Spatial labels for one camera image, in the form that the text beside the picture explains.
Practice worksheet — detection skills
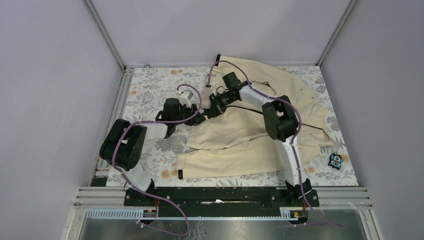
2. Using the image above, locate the beige zip jacket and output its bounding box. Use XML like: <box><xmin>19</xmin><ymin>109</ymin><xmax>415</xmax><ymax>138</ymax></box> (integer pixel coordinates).
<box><xmin>177</xmin><ymin>55</ymin><xmax>333</xmax><ymax>179</ymax></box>

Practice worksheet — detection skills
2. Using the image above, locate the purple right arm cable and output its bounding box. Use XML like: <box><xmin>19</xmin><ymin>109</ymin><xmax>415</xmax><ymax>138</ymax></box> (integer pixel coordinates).
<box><xmin>205</xmin><ymin>60</ymin><xmax>345</xmax><ymax>229</ymax></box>

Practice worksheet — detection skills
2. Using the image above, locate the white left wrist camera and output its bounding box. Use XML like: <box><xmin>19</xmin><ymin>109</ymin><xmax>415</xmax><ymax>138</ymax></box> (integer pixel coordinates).
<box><xmin>177</xmin><ymin>90</ymin><xmax>194</xmax><ymax>108</ymax></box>

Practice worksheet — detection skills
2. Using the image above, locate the aluminium frame post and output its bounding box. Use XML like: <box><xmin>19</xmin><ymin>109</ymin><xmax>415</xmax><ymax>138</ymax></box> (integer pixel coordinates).
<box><xmin>315</xmin><ymin>0</ymin><xmax>358</xmax><ymax>67</ymax></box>
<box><xmin>82</xmin><ymin>0</ymin><xmax>126</xmax><ymax>71</ymax></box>

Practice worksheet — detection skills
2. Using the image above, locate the small blue black toy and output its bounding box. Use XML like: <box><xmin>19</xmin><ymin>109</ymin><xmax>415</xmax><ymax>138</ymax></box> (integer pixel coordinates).
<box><xmin>328</xmin><ymin>152</ymin><xmax>344</xmax><ymax>170</ymax></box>

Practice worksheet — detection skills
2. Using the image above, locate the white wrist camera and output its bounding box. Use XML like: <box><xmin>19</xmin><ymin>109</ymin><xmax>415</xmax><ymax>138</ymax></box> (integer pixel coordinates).
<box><xmin>203</xmin><ymin>82</ymin><xmax>219</xmax><ymax>96</ymax></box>
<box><xmin>177</xmin><ymin>90</ymin><xmax>194</xmax><ymax>108</ymax></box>

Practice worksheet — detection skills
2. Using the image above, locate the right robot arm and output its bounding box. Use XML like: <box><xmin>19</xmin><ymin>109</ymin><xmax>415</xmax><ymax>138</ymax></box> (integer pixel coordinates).
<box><xmin>206</xmin><ymin>72</ymin><xmax>312</xmax><ymax>206</ymax></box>

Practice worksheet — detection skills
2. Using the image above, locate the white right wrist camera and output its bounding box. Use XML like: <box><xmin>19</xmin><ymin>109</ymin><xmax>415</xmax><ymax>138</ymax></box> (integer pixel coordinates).
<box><xmin>203</xmin><ymin>82</ymin><xmax>219</xmax><ymax>96</ymax></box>

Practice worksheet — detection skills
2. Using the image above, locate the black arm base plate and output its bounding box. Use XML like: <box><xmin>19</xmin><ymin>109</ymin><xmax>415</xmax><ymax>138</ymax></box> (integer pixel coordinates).
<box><xmin>123</xmin><ymin>187</ymin><xmax>306</xmax><ymax>215</ymax></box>

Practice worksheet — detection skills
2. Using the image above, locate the grey slotted cable duct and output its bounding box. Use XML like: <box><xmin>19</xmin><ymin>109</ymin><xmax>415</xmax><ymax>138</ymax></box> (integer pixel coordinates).
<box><xmin>85</xmin><ymin>208</ymin><xmax>299</xmax><ymax>222</ymax></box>

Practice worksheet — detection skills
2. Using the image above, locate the aluminium frame right post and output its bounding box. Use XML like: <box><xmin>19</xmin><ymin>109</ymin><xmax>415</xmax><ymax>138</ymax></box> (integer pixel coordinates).
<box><xmin>315</xmin><ymin>0</ymin><xmax>358</xmax><ymax>67</ymax></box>

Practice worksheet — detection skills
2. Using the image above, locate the floral patterned table mat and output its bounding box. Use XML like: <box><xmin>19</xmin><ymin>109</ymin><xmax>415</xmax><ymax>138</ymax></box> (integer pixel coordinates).
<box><xmin>121</xmin><ymin>66</ymin><xmax>358</xmax><ymax>187</ymax></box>

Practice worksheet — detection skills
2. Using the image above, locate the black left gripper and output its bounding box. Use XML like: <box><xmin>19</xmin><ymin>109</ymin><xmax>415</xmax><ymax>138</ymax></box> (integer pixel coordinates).
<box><xmin>173</xmin><ymin>102</ymin><xmax>205</xmax><ymax>126</ymax></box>

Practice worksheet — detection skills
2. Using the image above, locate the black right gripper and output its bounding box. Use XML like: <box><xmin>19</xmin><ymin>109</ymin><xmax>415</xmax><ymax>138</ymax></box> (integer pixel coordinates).
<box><xmin>208</xmin><ymin>91</ymin><xmax>238</xmax><ymax>120</ymax></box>

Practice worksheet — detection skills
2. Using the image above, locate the aluminium frame left post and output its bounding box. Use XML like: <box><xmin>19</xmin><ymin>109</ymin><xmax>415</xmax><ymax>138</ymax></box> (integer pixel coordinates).
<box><xmin>82</xmin><ymin>0</ymin><xmax>126</xmax><ymax>71</ymax></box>

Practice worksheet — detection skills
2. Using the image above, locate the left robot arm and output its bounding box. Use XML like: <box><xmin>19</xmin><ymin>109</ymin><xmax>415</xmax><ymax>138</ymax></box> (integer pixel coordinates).
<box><xmin>99</xmin><ymin>98</ymin><xmax>206</xmax><ymax>206</ymax></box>

